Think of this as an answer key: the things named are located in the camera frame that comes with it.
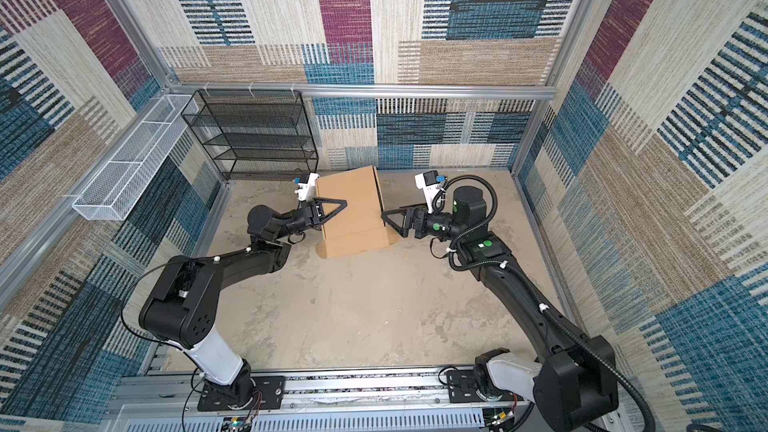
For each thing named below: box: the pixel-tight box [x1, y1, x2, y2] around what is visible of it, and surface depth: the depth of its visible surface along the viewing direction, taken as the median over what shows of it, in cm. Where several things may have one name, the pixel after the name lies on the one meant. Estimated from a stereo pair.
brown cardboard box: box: [315, 165, 401, 259], surface depth 73 cm
